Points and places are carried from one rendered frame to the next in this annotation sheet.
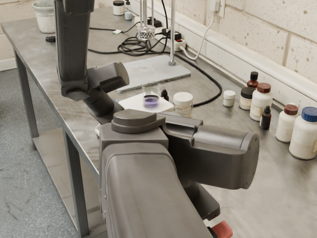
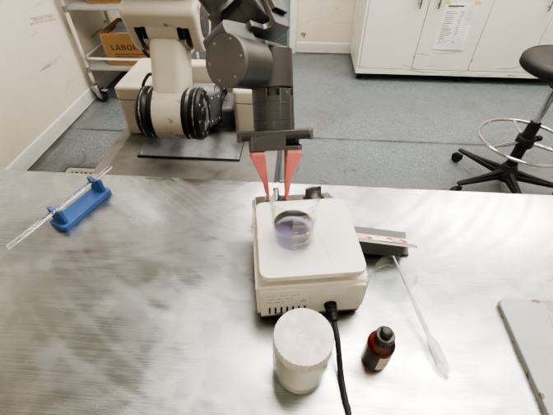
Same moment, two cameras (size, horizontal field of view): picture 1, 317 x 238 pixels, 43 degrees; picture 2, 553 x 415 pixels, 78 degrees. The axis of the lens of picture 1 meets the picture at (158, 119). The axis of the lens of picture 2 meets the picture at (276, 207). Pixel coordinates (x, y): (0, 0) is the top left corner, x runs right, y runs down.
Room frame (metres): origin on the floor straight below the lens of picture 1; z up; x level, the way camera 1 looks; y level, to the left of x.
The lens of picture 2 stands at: (1.10, -0.21, 1.15)
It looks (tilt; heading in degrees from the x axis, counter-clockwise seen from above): 44 degrees down; 123
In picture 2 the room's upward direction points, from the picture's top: straight up
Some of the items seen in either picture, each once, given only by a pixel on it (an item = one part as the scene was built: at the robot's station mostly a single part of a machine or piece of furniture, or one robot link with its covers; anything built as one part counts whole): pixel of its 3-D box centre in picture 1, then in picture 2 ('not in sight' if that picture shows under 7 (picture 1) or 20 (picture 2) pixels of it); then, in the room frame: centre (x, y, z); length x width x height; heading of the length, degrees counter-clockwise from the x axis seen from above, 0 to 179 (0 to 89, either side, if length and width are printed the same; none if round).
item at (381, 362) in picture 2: (164, 98); (380, 345); (1.11, -0.02, 0.78); 0.03 x 0.03 x 0.07
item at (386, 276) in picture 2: not in sight; (394, 276); (1.09, 0.09, 0.76); 0.06 x 0.06 x 0.02
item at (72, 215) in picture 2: not in sight; (79, 201); (0.61, -0.05, 0.77); 0.10 x 0.03 x 0.04; 99
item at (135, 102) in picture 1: (145, 105); (306, 235); (0.99, 0.04, 0.83); 0.12 x 0.12 x 0.01; 38
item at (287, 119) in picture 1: (288, 123); not in sight; (0.95, -0.36, 0.80); 0.06 x 0.06 x 0.10
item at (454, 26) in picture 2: not in sight; (454, 26); (0.76, 2.58, 0.40); 0.24 x 0.01 x 0.30; 29
